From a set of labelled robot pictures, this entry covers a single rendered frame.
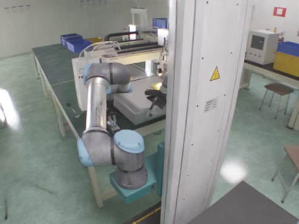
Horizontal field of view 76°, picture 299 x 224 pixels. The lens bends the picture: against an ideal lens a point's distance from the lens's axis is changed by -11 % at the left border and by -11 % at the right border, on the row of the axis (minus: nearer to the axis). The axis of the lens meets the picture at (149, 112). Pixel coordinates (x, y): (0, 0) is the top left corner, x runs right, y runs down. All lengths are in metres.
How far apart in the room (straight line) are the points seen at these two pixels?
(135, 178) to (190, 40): 0.58
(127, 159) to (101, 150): 0.11
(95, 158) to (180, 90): 0.42
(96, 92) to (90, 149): 0.29
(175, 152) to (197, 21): 0.43
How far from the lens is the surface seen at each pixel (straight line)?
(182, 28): 0.59
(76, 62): 1.86
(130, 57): 1.99
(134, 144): 0.81
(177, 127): 0.70
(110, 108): 1.58
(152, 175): 1.00
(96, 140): 0.85
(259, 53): 3.96
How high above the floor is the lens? 1.70
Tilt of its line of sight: 29 degrees down
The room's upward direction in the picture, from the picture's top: straight up
